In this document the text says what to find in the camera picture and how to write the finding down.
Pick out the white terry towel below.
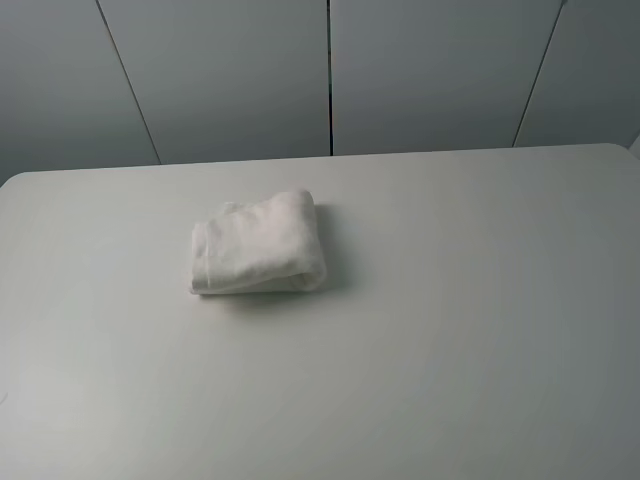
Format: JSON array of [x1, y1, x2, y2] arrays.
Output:
[[190, 190, 327, 296]]

